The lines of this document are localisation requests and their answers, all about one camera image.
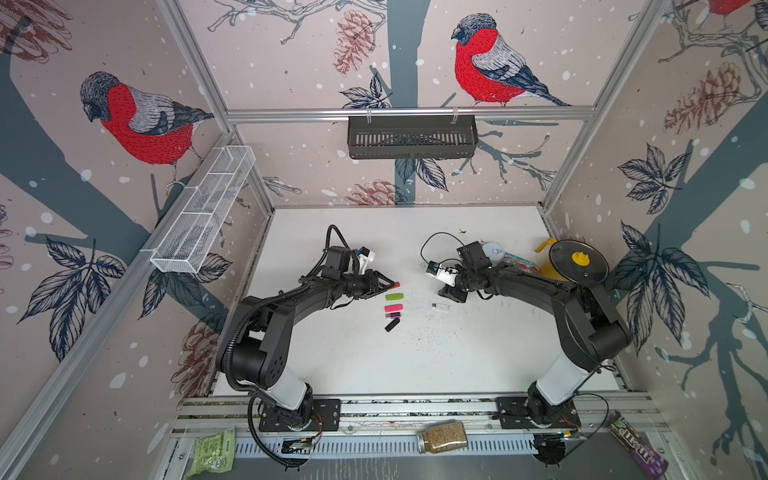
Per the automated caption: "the glass jar with grains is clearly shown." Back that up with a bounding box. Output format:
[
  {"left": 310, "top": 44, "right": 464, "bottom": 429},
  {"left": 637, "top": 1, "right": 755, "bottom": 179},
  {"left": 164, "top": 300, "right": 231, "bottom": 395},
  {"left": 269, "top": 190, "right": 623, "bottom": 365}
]
[{"left": 417, "top": 420, "right": 468, "bottom": 454}]

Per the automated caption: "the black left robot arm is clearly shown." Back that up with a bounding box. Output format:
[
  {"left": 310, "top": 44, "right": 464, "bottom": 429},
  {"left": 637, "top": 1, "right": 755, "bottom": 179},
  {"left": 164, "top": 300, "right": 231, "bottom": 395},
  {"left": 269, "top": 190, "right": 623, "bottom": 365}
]
[{"left": 215, "top": 224, "right": 399, "bottom": 471}]

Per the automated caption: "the yellow toy pot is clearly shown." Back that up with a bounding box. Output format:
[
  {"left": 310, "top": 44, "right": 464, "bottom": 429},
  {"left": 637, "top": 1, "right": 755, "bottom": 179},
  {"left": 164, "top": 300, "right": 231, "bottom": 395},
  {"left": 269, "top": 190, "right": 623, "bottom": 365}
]
[{"left": 535, "top": 238, "right": 610, "bottom": 284}]

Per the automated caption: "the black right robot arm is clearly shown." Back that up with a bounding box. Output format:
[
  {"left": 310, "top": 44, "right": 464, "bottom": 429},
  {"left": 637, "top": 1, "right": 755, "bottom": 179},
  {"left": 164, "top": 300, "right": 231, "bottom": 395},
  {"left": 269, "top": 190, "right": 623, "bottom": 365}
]
[{"left": 426, "top": 239, "right": 631, "bottom": 427}]

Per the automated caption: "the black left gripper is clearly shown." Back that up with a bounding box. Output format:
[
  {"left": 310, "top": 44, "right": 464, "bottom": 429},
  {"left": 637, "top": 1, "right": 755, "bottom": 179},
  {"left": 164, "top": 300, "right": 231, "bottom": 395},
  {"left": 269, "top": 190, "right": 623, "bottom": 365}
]
[{"left": 339, "top": 270, "right": 395, "bottom": 299}]

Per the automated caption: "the green snack bag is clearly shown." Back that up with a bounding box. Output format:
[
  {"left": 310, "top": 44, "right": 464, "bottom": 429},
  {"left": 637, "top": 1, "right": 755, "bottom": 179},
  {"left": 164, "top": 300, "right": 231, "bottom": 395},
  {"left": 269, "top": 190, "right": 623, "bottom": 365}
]
[{"left": 186, "top": 428, "right": 236, "bottom": 478}]

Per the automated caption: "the black wire basket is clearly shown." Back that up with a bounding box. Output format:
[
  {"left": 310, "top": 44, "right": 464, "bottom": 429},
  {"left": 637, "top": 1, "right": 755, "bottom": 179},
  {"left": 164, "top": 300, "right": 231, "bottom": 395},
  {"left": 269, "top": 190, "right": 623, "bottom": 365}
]
[{"left": 347, "top": 115, "right": 479, "bottom": 160}]

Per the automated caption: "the black usb drive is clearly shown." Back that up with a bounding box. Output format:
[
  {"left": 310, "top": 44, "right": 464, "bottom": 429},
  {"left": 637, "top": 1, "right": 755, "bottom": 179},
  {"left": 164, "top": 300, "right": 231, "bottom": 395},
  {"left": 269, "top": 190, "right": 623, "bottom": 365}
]
[{"left": 385, "top": 318, "right": 401, "bottom": 332}]

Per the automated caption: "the white wire shelf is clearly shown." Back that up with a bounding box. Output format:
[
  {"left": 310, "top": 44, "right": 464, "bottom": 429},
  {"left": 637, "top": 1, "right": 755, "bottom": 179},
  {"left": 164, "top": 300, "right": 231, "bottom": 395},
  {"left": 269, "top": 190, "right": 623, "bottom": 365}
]
[{"left": 150, "top": 145, "right": 255, "bottom": 274}]

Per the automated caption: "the green candy packet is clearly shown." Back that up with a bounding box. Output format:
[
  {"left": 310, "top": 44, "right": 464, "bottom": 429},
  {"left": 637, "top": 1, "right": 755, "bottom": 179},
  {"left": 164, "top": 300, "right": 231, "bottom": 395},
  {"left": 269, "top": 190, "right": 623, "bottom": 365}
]
[{"left": 501, "top": 253, "right": 540, "bottom": 274}]

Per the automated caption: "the purple candy bar pack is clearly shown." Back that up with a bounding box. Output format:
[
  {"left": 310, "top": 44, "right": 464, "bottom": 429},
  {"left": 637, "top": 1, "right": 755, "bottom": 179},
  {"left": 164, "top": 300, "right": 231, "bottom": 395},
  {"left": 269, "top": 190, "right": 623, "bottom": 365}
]
[{"left": 607, "top": 410, "right": 669, "bottom": 480}]

